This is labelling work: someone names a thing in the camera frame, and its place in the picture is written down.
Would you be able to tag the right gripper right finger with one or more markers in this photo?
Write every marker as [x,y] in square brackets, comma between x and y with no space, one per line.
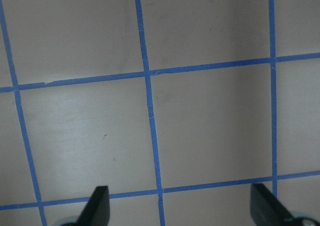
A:
[266,209]

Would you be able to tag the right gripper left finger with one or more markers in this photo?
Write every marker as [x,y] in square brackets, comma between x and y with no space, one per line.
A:
[97,209]

